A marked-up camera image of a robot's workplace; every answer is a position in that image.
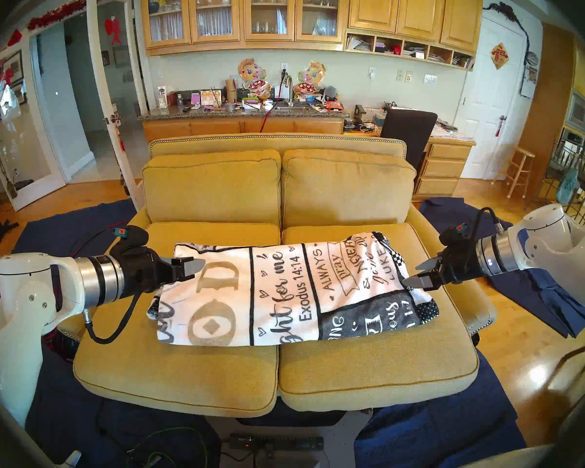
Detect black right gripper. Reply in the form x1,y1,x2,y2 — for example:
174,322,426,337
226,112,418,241
402,222,481,291

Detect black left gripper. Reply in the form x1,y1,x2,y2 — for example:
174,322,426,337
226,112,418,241
110,226,206,298

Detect white black scripture blanket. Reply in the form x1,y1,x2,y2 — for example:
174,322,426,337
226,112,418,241
146,231,439,347

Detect crumpled dark blue blanket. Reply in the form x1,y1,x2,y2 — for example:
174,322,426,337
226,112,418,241
419,197,585,338

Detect yellow sofa back cushion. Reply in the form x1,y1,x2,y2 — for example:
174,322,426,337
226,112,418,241
281,149,417,226
141,149,282,224

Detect yellow sofa seat cushion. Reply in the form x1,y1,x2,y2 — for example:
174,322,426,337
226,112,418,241
73,222,279,418
278,222,479,413

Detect wooden desk with drawers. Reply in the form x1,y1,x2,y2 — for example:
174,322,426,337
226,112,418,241
344,122,477,202

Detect black bag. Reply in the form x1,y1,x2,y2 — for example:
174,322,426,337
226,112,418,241
44,326,78,363

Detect black office chair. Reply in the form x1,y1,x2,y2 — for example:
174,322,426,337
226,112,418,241
380,108,438,170

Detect granite kitchen counter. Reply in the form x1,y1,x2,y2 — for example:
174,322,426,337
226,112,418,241
136,101,351,142

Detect wooden stool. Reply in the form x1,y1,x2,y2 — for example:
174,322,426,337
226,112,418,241
491,146,536,199

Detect yellow two-seat sofa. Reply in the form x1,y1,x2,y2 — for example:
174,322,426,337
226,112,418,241
56,133,498,419

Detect teal bag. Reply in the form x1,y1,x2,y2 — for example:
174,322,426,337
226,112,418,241
556,167,579,204

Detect white panelled door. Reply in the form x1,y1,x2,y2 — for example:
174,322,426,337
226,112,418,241
456,9,527,180

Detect black standing fan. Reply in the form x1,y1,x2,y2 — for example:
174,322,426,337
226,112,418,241
0,170,20,244

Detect black power strip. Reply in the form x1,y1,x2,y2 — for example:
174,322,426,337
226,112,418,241
229,434,325,452

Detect tall wooden cabinet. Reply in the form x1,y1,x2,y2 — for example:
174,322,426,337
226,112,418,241
518,23,585,198

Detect white glass panel door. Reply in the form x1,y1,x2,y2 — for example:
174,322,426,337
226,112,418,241
0,31,67,212
87,0,148,212

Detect built-in steel oven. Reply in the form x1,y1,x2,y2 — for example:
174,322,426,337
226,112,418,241
565,92,585,134

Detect red diamond door decoration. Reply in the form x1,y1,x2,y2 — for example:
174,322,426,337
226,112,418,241
490,42,510,70

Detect dark garland over door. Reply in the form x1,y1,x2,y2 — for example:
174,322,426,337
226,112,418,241
483,1,530,51

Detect red tinsel garland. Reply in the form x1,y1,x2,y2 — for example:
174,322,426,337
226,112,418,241
27,0,87,31

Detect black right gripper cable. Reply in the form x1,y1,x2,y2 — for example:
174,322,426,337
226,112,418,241
468,207,505,258

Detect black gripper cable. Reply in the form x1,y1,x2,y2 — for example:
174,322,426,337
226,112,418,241
468,207,505,258
82,292,142,345

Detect red floor cable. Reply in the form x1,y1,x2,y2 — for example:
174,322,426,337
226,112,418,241
71,222,127,258

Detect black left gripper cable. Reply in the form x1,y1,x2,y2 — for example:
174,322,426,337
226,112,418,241
82,292,142,345

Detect green cable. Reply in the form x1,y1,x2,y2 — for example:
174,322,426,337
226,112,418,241
127,426,210,468

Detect black metal wire rack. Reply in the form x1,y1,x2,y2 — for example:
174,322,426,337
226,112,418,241
526,136,582,214

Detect red counter cable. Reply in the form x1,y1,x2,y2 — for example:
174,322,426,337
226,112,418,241
258,72,288,133

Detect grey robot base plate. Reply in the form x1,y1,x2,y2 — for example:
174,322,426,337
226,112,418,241
207,411,373,468

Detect long-handled dustpan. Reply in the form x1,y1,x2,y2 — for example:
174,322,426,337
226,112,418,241
0,141,19,199

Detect cartoon child wall decoration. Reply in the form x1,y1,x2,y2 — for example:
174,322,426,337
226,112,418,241
293,61,327,98
237,58,273,99

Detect wall calendar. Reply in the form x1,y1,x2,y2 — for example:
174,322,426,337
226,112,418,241
521,51,540,98

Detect wooden wall cabinets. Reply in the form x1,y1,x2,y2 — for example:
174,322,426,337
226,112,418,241
140,0,484,57

